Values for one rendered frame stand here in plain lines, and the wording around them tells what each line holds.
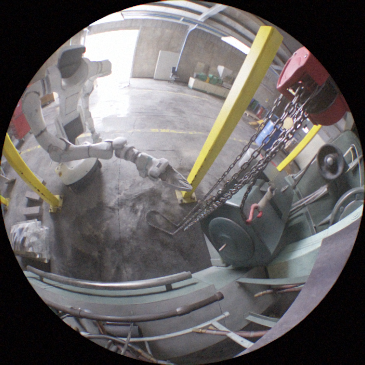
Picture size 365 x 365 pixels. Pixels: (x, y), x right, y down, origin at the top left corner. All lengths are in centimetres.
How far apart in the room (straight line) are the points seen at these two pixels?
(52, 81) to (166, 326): 120
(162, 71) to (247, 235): 848
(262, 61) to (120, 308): 137
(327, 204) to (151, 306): 149
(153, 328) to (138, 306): 16
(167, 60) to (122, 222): 833
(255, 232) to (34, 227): 192
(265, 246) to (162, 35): 955
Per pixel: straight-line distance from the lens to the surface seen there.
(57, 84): 67
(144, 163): 47
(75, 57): 74
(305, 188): 137
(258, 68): 74
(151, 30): 940
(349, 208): 110
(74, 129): 95
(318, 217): 141
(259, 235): 59
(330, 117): 34
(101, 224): 135
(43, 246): 172
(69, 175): 137
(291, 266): 95
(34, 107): 63
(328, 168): 119
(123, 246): 125
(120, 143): 54
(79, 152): 62
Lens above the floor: 122
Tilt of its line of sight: 53 degrees down
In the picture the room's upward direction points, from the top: 25 degrees clockwise
